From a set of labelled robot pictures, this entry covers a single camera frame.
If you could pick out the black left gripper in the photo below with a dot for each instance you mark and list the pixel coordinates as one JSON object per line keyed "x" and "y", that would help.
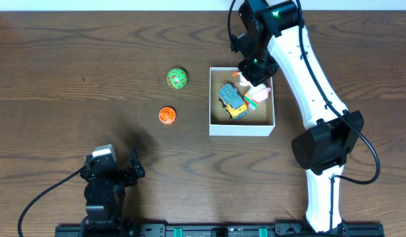
{"x": 120, "y": 174}

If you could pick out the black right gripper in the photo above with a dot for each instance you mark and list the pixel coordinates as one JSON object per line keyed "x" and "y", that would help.
{"x": 256, "y": 78}

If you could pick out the pink duck toy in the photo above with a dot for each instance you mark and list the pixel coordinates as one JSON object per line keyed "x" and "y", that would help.
{"x": 255, "y": 94}

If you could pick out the colourful puzzle cube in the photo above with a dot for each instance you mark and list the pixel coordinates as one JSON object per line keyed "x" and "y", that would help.
{"x": 250, "y": 102}

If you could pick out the yellow grey toy truck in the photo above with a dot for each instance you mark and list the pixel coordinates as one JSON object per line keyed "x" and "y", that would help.
{"x": 231, "y": 100}

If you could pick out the orange spiral disc toy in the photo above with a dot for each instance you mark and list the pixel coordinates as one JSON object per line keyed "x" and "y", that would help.
{"x": 167, "y": 115}

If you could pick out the green patterned egg ball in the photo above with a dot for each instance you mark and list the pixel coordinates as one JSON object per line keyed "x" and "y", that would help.
{"x": 177, "y": 78}

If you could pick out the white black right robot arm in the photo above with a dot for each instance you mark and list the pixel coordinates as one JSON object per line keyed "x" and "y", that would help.
{"x": 277, "y": 39}

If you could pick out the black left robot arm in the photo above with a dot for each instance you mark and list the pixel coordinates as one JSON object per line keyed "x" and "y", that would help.
{"x": 105, "y": 191}

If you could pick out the white cardboard box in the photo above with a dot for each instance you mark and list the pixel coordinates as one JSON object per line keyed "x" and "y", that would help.
{"x": 259, "y": 122}

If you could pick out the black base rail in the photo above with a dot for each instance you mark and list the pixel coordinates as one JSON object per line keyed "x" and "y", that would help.
{"x": 253, "y": 230}

